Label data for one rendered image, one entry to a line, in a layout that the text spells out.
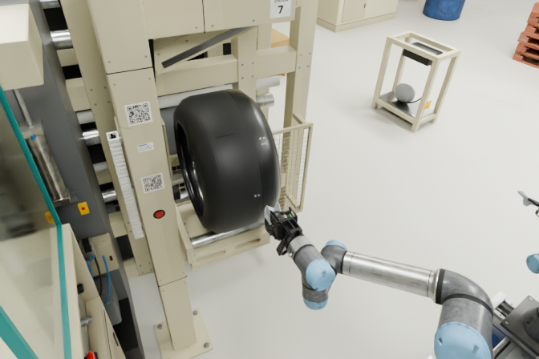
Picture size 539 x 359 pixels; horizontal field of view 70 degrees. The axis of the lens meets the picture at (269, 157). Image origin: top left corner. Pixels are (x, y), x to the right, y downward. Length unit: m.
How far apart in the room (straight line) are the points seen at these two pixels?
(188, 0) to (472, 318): 1.26
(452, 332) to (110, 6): 1.15
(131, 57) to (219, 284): 1.74
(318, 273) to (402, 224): 2.09
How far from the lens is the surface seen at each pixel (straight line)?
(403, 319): 2.63
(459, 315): 1.09
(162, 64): 1.65
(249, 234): 1.70
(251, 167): 1.33
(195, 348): 2.40
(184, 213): 1.90
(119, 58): 1.19
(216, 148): 1.30
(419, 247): 3.01
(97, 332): 1.51
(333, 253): 1.24
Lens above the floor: 2.16
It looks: 38 degrees down
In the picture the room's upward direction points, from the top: 3 degrees clockwise
